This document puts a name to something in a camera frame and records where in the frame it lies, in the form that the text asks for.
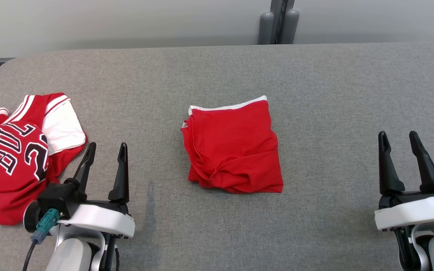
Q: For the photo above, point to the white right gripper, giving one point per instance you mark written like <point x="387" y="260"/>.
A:
<point x="413" y="210"/>

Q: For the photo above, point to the red Bulls basketball jersey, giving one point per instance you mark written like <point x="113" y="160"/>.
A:
<point x="9" y="177"/>

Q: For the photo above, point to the grey metal post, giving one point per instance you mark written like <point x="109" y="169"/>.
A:
<point x="279" y="22"/>

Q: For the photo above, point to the red shirt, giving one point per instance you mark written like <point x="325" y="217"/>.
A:
<point x="236" y="146"/>

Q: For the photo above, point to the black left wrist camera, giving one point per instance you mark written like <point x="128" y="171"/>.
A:
<point x="57" y="194"/>

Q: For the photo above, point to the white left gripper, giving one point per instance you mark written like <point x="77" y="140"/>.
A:
<point x="100" y="220"/>

